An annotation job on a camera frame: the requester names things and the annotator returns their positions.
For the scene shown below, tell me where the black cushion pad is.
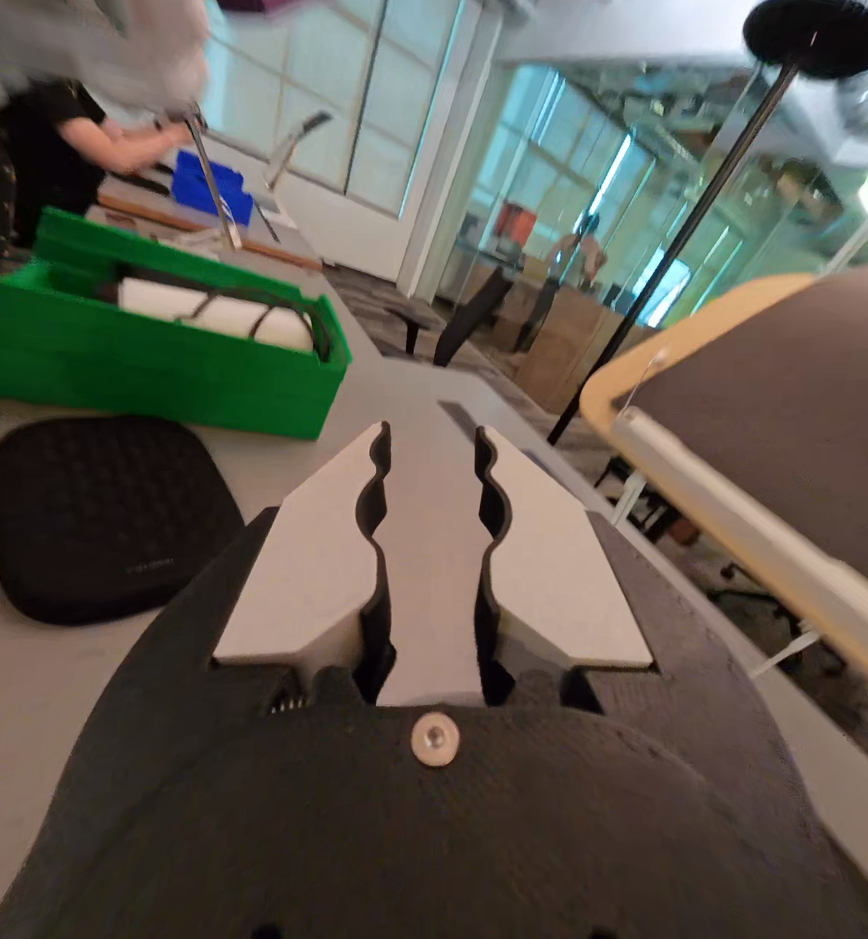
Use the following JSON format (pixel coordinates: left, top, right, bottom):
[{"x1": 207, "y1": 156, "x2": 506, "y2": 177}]
[{"x1": 0, "y1": 414, "x2": 245, "y2": 626}]

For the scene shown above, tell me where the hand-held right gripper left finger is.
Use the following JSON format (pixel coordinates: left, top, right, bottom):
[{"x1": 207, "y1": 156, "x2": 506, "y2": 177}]
[{"x1": 212, "y1": 420, "x2": 398, "y2": 704}]

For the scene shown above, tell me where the black floor lamp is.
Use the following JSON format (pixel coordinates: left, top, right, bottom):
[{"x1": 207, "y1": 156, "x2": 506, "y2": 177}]
[{"x1": 547, "y1": 0, "x2": 868, "y2": 446}]

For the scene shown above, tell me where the dark board on white stand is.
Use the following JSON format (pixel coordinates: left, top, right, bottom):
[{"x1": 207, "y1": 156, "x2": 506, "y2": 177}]
[{"x1": 580, "y1": 266, "x2": 868, "y2": 709}]

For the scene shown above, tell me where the green plastic bin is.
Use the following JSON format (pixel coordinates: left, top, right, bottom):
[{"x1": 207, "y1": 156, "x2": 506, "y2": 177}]
[{"x1": 0, "y1": 207, "x2": 353, "y2": 442}]

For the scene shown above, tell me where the black office chair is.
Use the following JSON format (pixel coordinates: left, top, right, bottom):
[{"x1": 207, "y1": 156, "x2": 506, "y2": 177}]
[{"x1": 386, "y1": 268, "x2": 514, "y2": 368}]

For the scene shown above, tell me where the grey rod with black handle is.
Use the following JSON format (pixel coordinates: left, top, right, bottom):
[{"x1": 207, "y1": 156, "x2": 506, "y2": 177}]
[{"x1": 183, "y1": 103, "x2": 245, "y2": 252}]

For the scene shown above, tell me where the black cable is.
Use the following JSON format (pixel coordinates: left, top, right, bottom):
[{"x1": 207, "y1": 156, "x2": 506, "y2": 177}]
[{"x1": 177, "y1": 288, "x2": 334, "y2": 362}]

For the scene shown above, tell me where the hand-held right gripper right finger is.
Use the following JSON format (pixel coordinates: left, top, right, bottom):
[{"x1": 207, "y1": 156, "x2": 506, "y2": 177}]
[{"x1": 474, "y1": 425, "x2": 658, "y2": 707}]

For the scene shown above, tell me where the large cardboard box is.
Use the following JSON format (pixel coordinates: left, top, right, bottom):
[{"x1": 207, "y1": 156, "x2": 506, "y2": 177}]
[{"x1": 513, "y1": 282, "x2": 658, "y2": 413}]

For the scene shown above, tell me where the orange box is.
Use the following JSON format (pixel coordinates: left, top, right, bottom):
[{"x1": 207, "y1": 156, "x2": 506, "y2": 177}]
[{"x1": 496, "y1": 201, "x2": 539, "y2": 242}]

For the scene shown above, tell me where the white roll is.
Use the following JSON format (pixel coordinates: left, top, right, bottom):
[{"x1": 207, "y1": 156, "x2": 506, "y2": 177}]
[
  {"x1": 117, "y1": 277, "x2": 209, "y2": 321},
  {"x1": 181, "y1": 297, "x2": 269, "y2": 340},
  {"x1": 252, "y1": 307, "x2": 316, "y2": 355}
]

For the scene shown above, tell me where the blue plastic bin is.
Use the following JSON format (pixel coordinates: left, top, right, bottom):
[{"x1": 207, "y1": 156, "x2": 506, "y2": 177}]
[{"x1": 171, "y1": 149, "x2": 253, "y2": 225}]

